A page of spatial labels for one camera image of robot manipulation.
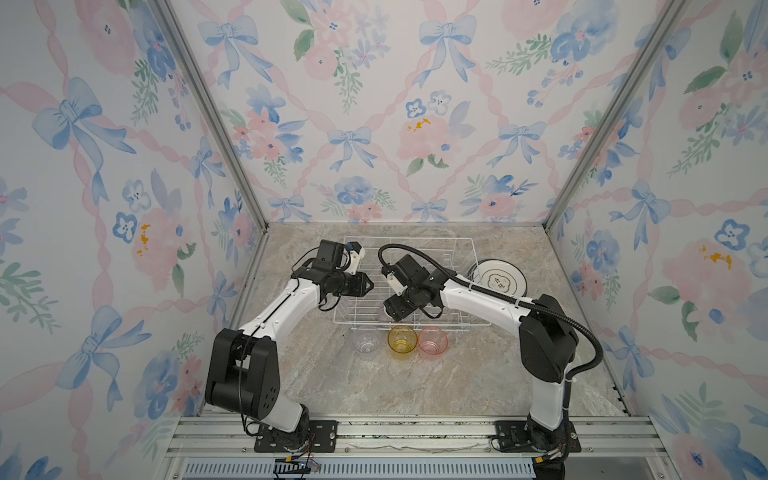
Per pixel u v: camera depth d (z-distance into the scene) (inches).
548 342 19.2
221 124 35.5
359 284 30.1
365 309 38.1
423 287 25.6
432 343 34.7
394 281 28.8
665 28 27.8
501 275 40.0
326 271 26.5
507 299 20.9
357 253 31.5
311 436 28.8
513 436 28.8
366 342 35.5
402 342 34.7
